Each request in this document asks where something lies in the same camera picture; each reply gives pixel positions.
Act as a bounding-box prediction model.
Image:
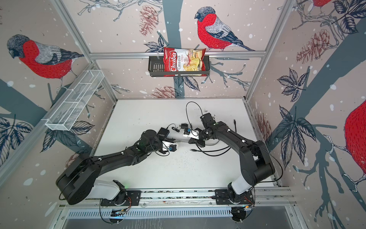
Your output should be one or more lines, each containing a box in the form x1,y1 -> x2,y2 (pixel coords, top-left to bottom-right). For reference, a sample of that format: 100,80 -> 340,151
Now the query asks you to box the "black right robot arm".
184,113 -> 275,203

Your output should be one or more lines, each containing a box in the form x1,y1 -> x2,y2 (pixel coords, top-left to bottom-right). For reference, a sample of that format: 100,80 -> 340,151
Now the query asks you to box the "black wall basket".
148,55 -> 210,77

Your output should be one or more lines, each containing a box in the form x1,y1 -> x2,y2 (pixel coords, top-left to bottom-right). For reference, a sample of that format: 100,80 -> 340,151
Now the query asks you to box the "aluminium mounting rail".
72,187 -> 297,208

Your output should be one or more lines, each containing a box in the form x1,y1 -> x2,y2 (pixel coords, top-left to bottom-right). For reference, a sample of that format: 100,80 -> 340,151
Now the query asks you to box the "black network switch box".
157,128 -> 170,141

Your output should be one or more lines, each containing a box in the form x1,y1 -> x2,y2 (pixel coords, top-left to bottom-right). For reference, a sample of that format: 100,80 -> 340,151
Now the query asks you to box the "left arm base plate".
100,190 -> 142,207

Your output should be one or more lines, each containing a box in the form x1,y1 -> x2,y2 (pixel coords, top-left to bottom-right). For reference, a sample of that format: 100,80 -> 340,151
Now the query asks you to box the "white wire mesh shelf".
45,70 -> 104,131

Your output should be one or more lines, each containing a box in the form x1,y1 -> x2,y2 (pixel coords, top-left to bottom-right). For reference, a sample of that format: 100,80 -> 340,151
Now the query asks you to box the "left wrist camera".
162,143 -> 178,152

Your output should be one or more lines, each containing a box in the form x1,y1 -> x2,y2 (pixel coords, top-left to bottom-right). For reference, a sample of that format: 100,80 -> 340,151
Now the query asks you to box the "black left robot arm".
56,128 -> 178,206

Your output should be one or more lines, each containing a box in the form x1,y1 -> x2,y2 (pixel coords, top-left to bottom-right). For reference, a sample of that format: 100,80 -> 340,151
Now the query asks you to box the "black ethernet cable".
190,119 -> 237,157

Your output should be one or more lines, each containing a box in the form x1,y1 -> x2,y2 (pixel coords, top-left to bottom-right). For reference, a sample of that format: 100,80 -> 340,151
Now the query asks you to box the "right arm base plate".
211,189 -> 255,205

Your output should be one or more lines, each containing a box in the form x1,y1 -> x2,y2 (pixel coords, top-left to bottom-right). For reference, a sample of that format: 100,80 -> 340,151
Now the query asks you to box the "black power adapter with cord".
167,123 -> 190,135

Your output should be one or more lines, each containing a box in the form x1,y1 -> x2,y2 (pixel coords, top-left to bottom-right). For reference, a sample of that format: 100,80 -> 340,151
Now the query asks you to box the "grey ethernet cable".
175,138 -> 221,147

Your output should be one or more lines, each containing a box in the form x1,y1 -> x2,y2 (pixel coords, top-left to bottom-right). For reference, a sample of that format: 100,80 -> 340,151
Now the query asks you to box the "red cassava chips bag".
163,47 -> 207,73

